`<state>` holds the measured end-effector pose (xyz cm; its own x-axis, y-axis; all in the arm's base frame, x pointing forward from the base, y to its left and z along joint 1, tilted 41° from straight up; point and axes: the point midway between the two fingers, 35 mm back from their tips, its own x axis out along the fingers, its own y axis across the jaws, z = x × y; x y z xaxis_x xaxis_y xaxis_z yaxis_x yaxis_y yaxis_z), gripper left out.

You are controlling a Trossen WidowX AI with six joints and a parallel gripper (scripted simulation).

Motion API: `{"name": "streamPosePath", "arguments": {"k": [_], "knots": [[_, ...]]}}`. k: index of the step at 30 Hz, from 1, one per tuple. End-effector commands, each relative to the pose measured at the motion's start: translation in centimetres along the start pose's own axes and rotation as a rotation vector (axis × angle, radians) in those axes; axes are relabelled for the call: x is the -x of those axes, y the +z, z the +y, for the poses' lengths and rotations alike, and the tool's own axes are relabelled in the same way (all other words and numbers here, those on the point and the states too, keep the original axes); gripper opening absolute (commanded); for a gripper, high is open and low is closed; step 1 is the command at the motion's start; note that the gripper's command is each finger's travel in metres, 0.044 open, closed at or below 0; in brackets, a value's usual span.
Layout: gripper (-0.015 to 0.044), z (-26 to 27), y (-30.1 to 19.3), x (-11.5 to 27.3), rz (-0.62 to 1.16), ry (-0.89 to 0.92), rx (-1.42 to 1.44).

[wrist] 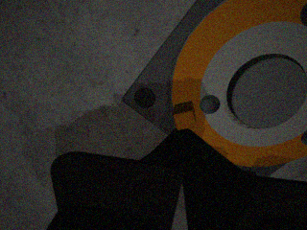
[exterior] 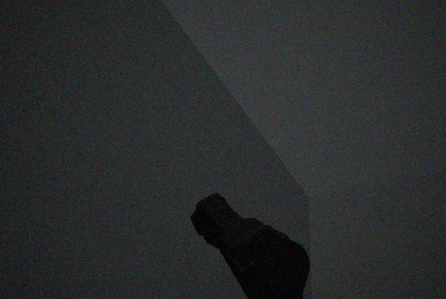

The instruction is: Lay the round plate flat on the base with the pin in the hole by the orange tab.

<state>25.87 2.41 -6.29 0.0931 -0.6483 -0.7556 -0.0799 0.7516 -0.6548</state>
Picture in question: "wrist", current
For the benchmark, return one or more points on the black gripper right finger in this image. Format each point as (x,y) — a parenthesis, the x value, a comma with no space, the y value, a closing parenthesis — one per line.
(221,196)

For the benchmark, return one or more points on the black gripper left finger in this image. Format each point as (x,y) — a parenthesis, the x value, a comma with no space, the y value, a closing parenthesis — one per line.
(148,187)

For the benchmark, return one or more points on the orange and grey round plate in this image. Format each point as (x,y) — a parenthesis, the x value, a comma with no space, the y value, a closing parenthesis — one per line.
(235,32)

